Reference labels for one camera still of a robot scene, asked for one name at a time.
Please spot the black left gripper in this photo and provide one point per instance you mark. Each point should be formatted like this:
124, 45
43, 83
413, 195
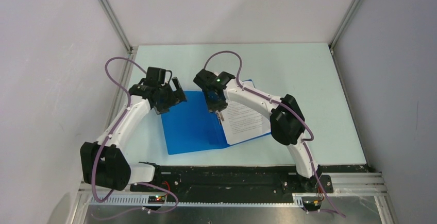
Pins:
163, 107

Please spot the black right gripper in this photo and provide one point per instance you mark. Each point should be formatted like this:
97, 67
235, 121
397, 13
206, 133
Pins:
220, 106

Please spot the white paper sheet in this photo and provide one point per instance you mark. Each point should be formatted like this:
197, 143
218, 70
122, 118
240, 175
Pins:
238, 123

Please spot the blue plastic folder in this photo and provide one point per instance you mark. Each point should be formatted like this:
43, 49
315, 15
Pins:
190, 127

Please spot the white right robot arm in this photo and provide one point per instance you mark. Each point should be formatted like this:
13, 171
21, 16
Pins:
287, 122

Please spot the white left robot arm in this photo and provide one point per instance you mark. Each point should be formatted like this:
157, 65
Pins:
103, 162

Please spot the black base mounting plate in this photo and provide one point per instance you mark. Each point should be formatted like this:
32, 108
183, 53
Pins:
237, 184

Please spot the left controller board with leds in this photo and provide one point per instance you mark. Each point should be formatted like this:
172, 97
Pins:
156, 199

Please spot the controller board with leds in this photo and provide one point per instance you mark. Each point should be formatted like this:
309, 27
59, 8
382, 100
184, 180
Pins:
311, 205
156, 199

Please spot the right controller board with leds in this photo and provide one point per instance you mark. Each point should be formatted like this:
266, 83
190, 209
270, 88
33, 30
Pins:
311, 205

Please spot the left aluminium frame post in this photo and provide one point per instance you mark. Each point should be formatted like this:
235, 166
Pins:
114, 21

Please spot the aluminium frame post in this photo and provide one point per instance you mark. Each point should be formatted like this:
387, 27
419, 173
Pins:
347, 18
114, 21

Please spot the right aluminium frame post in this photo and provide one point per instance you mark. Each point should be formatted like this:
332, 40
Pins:
347, 18

